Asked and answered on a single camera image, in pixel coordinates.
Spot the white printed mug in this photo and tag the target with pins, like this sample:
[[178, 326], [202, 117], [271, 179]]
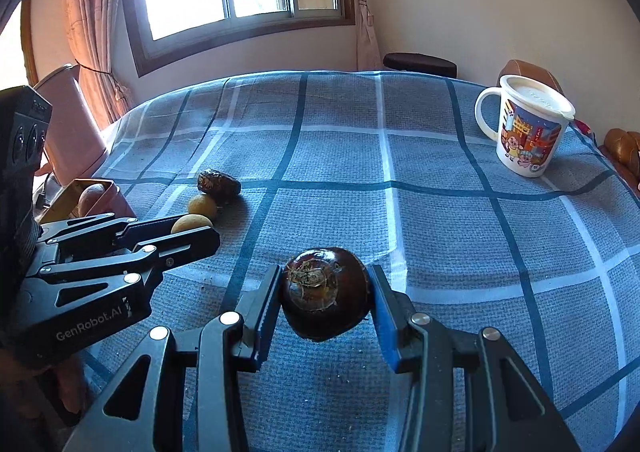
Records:
[[525, 147]]

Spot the black round stool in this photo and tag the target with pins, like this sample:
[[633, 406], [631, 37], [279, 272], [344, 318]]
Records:
[[420, 65]]

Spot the glossy dark brown fruit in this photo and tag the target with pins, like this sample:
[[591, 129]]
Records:
[[325, 297]]

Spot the pink electric kettle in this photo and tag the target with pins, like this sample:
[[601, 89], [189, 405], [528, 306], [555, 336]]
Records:
[[70, 132]]

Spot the white mug lid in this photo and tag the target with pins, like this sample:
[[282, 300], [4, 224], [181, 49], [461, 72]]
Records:
[[535, 95]]

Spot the blue plaid tablecloth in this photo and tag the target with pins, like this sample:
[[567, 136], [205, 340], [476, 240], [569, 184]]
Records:
[[450, 232]]

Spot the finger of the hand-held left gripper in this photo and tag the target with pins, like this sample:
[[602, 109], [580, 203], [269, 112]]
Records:
[[150, 229], [195, 244]]

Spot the metal tray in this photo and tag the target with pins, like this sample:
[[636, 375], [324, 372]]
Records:
[[65, 199]]

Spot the small yellow round fruit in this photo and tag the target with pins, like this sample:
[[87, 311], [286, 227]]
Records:
[[192, 223], [202, 207]]

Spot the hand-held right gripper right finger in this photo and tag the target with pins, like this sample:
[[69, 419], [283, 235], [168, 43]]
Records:
[[387, 332]]

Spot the dark red round fruit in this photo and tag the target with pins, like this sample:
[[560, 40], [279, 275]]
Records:
[[91, 199]]

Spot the pink patterned curtain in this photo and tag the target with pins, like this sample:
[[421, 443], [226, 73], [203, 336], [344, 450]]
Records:
[[95, 32]]

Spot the pale tied curtain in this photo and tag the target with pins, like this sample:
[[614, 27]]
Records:
[[362, 7]]

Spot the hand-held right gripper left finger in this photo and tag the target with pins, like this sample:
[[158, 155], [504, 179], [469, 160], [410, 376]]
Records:
[[265, 327]]

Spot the wrinkled dark fruit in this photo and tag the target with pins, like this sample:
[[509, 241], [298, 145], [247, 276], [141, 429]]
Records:
[[217, 184]]

